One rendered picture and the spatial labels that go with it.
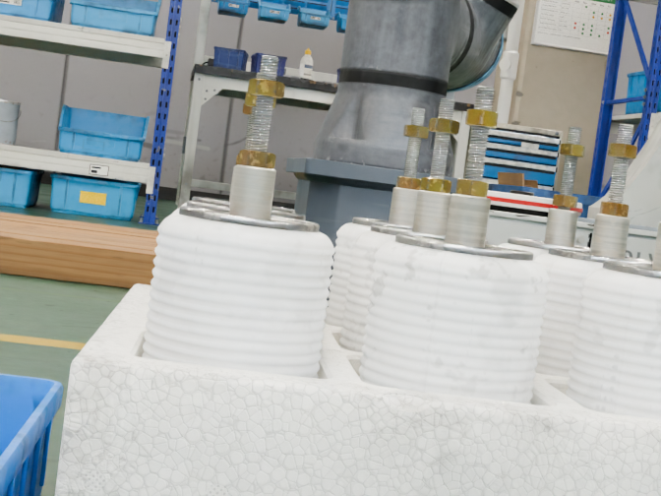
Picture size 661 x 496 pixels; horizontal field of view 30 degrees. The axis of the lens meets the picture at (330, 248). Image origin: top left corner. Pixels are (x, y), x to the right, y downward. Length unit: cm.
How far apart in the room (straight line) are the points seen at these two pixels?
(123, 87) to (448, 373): 848
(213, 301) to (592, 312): 21
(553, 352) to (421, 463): 20
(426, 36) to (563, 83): 594
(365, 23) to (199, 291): 71
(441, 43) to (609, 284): 66
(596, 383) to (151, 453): 24
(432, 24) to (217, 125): 781
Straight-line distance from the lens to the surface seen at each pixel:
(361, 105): 127
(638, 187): 310
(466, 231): 67
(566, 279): 78
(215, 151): 907
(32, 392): 87
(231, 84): 607
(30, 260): 265
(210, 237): 62
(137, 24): 538
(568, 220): 92
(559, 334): 78
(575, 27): 725
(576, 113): 724
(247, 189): 65
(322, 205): 125
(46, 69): 911
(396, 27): 128
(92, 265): 264
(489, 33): 143
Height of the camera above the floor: 28
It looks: 3 degrees down
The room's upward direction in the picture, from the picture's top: 8 degrees clockwise
